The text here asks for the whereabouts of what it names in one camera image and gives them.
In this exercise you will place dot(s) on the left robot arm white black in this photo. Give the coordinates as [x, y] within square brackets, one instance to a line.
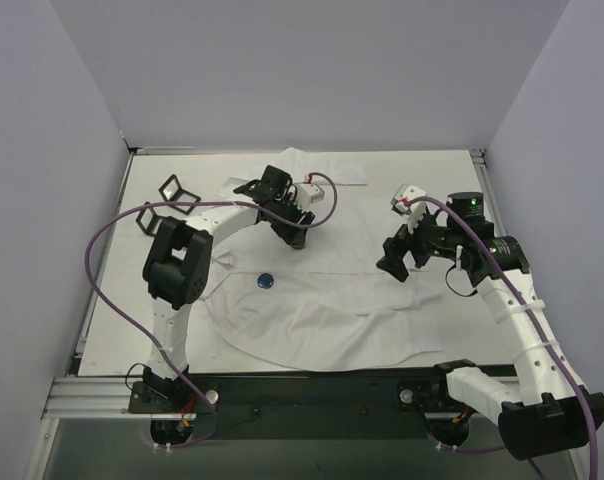
[178, 264]

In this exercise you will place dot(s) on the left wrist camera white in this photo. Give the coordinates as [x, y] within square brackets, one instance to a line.
[307, 194]

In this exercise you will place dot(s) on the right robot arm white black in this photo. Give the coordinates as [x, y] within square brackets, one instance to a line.
[552, 410]

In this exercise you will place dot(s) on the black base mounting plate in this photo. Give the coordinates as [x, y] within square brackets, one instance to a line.
[378, 404]

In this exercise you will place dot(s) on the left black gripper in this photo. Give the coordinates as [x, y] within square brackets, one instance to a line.
[292, 226]

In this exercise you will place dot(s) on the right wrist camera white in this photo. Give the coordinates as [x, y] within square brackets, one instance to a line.
[407, 202]

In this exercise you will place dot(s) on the black frame stand lower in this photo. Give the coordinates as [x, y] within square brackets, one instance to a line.
[150, 218]

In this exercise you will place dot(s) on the black frame stand upper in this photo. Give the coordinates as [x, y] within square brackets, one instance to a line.
[184, 201]

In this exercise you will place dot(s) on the black frame stand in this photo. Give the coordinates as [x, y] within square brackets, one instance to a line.
[150, 218]
[184, 201]

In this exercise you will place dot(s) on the white garment shirt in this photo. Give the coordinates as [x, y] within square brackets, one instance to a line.
[330, 308]

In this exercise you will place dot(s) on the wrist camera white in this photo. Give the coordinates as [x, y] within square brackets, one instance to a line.
[307, 194]
[407, 202]

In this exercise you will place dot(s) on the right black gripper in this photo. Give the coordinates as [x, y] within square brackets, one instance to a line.
[408, 245]

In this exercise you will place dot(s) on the aluminium front rail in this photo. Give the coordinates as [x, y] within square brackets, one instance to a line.
[87, 398]

